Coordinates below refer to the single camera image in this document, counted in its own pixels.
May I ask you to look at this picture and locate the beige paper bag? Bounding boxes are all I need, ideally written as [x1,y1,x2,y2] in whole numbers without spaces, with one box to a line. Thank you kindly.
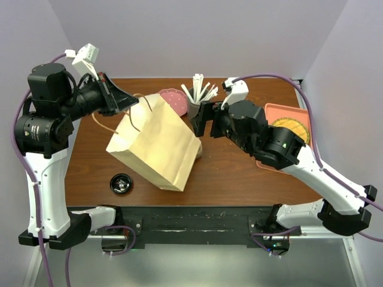
[106,94,202,192]

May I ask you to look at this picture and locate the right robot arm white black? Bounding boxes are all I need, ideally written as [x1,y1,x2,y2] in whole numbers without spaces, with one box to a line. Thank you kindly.
[190,100,377,236]

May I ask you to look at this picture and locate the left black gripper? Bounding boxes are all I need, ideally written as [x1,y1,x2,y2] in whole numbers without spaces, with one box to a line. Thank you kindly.
[59,71,139,121]

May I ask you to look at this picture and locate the pink polka dot plate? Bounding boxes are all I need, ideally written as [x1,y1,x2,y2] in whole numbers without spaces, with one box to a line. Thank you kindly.
[159,88,187,117]

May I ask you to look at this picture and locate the orange plastic tray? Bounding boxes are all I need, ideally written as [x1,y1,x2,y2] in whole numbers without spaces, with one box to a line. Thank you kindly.
[256,103,314,173]

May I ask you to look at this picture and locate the yellow woven coaster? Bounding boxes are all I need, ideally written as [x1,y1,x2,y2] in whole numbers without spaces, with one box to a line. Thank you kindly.
[272,117,311,144]

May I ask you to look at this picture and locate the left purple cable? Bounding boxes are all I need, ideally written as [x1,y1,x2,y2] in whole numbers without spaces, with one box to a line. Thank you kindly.
[10,53,75,287]

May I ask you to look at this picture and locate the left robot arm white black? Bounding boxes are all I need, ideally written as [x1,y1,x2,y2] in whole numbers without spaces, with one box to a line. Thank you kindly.
[14,63,139,250]

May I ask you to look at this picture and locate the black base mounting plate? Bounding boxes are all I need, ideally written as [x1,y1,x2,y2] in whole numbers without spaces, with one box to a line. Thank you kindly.
[121,206,286,249]

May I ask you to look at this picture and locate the grey utensil holder can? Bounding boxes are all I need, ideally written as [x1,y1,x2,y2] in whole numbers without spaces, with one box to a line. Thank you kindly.
[187,99,204,121]

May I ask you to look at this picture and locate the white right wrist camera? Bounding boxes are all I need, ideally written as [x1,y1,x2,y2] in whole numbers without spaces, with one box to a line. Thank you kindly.
[221,77,249,110]

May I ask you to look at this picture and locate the cardboard two-cup carrier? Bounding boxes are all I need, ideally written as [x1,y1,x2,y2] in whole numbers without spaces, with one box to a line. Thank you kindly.
[196,144,203,159]

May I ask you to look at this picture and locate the white wrapped straws bundle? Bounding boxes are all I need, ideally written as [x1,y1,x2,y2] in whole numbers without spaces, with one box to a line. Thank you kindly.
[181,74,218,104]

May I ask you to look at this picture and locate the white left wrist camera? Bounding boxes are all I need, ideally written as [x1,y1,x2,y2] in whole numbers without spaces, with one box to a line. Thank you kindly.
[64,43,99,81]

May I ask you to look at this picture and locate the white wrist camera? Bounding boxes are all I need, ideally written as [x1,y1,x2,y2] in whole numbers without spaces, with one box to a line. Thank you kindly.
[221,77,249,110]
[64,43,99,81]

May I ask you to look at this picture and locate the purple cable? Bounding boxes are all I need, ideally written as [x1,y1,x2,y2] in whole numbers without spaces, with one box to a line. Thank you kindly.
[233,73,383,243]
[10,53,75,287]

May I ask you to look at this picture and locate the black cup lid on table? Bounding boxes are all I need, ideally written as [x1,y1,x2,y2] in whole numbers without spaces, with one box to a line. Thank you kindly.
[110,173,133,196]

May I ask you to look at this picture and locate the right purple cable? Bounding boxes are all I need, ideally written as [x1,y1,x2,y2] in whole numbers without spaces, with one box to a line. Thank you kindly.
[233,73,383,243]

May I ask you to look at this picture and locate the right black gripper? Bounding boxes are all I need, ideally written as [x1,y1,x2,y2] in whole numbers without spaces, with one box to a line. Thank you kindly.
[190,99,253,152]

